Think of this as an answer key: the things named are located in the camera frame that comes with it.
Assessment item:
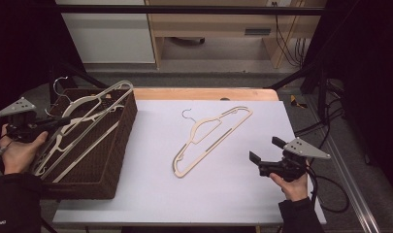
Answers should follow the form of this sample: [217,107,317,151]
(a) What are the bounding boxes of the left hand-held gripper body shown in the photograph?
[0,96,50,144]

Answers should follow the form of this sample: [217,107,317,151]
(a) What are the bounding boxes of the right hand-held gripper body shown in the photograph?
[258,137,332,183]

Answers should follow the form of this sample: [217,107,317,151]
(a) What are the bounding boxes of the beige clothes hanger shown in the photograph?
[32,76,135,178]
[172,106,254,179]
[38,104,126,184]

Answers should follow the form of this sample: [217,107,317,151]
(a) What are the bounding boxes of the brown woven basket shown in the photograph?
[31,87,139,200]

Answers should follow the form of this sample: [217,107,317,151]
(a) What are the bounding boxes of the person's right hand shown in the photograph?
[268,161,311,203]

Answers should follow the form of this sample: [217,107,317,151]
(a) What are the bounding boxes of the person's left hand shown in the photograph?
[0,123,49,176]

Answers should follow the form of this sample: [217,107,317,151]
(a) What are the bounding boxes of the yellow and black tool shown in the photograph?
[289,94,309,110]

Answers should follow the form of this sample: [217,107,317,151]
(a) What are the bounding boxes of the white table mat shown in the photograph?
[52,99,328,225]

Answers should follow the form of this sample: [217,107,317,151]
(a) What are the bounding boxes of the black metal stand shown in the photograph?
[265,61,330,121]
[48,61,116,105]

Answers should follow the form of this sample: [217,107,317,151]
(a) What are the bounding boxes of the white cabinet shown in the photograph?
[54,0,156,64]

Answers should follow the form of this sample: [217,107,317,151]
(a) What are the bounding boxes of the light wooden desk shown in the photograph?
[145,0,328,70]

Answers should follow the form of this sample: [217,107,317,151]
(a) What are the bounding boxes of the black floor cables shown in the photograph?
[293,96,345,138]

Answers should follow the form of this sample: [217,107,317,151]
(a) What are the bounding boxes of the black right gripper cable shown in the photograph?
[307,167,351,215]

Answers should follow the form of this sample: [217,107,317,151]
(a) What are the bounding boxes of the silver metal rail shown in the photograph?
[305,96,382,233]

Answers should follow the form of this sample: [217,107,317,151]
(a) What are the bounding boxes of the black hanging cables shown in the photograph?
[272,1,308,68]

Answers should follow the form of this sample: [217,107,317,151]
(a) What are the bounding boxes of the black horizontal frame bar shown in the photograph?
[38,4,328,17]

